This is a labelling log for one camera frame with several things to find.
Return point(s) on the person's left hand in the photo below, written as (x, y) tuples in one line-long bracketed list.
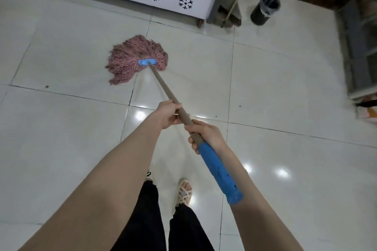
[(168, 114)]

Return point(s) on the person's right hand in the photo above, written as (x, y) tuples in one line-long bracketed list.
[(212, 134)]

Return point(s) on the person's right forearm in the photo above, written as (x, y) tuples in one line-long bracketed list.
[(259, 215)]

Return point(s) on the person's left forearm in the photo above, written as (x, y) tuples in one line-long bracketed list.
[(88, 200)]

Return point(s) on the person's right beige sandal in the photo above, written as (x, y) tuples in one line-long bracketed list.
[(184, 193)]

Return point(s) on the person's beige sandal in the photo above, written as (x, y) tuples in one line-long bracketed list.
[(184, 193), (149, 177)]

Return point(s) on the person's left beige sandal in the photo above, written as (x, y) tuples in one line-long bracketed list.
[(149, 177)]

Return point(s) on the person's black trousers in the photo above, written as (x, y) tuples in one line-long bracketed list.
[(147, 224)]

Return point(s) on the black trash bin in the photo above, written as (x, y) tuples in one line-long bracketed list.
[(259, 17)]

